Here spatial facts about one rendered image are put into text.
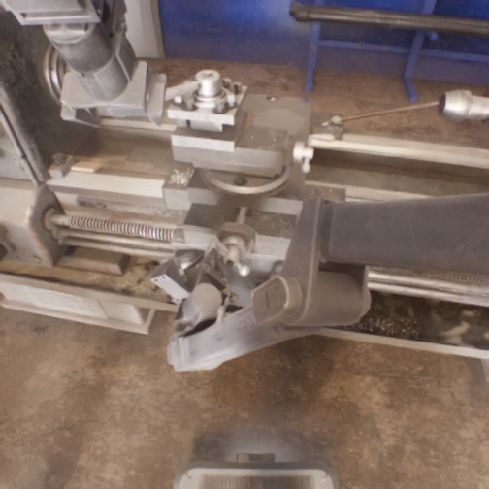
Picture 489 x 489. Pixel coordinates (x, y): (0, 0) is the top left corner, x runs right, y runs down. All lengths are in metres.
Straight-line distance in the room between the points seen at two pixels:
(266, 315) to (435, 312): 1.20
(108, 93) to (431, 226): 0.39
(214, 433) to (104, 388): 0.52
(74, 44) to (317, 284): 0.34
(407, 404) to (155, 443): 1.06
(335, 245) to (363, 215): 0.04
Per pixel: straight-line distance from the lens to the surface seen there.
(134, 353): 1.78
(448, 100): 1.17
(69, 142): 1.38
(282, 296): 0.34
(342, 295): 0.37
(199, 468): 1.32
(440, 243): 0.27
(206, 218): 0.98
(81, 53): 0.45
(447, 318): 1.53
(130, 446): 1.64
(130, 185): 1.20
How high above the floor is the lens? 1.55
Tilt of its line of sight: 48 degrees down
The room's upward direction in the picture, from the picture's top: straight up
